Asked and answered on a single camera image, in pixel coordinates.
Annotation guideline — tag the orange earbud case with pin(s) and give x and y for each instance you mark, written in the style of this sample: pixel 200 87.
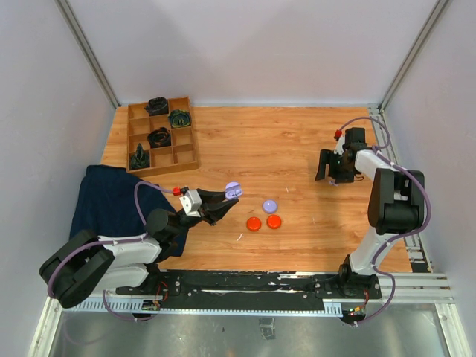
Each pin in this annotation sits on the orange earbud case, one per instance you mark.
pixel 253 223
pixel 274 221

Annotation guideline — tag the purple earbud case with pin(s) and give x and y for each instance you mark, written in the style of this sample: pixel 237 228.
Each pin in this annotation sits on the purple earbud case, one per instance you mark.
pixel 269 206
pixel 233 190

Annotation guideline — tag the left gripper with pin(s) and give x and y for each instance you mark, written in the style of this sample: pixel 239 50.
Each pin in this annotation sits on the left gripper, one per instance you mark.
pixel 214 211

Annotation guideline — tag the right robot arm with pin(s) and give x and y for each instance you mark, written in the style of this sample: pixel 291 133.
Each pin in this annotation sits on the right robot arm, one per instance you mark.
pixel 396 209

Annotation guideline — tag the rolled black tie top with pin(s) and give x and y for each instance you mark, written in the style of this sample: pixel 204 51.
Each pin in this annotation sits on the rolled black tie top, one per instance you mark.
pixel 157 106

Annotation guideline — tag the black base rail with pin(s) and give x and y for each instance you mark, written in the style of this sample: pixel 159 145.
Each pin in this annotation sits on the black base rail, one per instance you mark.
pixel 253 290

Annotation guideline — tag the wooden compartment tray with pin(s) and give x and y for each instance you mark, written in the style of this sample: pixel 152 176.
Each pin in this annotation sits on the wooden compartment tray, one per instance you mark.
pixel 181 155

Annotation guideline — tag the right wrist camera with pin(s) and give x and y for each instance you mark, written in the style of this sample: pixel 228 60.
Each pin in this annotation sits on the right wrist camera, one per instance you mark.
pixel 340 146

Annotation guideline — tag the rolled green patterned tie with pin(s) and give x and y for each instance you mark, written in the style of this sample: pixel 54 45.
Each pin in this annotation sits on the rolled green patterned tie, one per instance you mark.
pixel 179 118

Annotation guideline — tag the folded dark tie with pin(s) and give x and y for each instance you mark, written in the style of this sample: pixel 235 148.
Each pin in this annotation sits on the folded dark tie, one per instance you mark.
pixel 139 159

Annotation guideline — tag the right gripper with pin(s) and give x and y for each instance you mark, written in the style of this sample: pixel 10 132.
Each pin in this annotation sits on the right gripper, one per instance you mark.
pixel 327 157

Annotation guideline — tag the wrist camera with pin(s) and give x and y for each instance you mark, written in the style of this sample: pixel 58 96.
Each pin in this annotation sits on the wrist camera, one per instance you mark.
pixel 191 203
pixel 340 146

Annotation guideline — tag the rolled black orange tie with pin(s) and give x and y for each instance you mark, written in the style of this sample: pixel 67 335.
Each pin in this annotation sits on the rolled black orange tie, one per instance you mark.
pixel 159 138

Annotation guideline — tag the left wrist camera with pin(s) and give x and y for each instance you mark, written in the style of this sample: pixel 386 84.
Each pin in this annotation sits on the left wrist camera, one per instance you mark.
pixel 191 203

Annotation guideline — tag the dark blue cloth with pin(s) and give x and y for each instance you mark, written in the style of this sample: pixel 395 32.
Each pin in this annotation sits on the dark blue cloth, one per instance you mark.
pixel 112 203

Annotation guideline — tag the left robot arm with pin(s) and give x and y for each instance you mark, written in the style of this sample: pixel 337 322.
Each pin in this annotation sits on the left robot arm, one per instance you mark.
pixel 90 263

